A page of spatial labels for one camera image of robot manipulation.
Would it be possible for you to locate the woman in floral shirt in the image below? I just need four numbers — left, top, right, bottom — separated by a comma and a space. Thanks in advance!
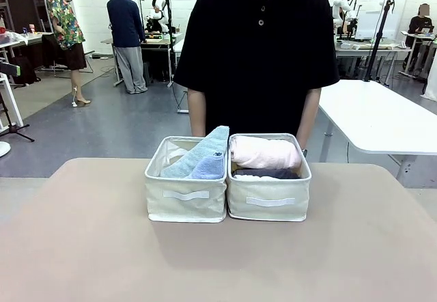
45, 0, 92, 108

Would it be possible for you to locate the white board panel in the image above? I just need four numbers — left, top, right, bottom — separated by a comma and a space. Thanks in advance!
356, 10, 400, 40

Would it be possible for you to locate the grey background desk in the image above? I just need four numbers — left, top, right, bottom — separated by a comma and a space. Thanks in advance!
102, 37, 185, 87

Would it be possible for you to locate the light teal towel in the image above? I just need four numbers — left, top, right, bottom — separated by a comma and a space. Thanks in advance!
159, 125, 230, 180

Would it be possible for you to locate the person's right forearm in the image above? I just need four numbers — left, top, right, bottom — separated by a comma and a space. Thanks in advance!
186, 88, 208, 137

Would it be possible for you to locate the person in black polo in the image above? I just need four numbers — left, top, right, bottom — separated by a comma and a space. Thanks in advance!
173, 0, 341, 139

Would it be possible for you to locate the person's left forearm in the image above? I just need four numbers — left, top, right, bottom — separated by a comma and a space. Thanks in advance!
295, 87, 322, 148

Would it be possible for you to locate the cream fabric storage bin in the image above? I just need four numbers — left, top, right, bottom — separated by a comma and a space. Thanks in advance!
144, 135, 229, 223
227, 133, 312, 221

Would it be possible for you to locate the large white table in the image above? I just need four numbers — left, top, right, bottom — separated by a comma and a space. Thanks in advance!
317, 79, 437, 182

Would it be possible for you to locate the white towel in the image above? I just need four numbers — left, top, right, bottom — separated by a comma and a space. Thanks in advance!
233, 174, 274, 182

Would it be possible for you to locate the man in navy jacket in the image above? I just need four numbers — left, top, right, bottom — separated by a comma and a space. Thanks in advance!
107, 0, 148, 94

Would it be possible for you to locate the dark grey towel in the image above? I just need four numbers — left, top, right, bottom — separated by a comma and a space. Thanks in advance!
231, 167, 301, 180

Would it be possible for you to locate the seated woman in black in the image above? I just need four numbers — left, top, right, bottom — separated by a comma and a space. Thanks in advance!
406, 3, 437, 74

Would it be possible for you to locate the black backpack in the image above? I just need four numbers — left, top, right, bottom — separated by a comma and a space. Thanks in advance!
10, 55, 38, 85

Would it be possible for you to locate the black floor stand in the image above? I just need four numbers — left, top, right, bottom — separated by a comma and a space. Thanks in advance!
0, 92, 36, 143

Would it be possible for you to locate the pink towel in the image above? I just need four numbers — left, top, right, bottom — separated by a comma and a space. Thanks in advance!
228, 135, 303, 170

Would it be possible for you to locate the black camera tripod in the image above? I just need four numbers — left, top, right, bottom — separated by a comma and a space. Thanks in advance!
362, 0, 396, 83

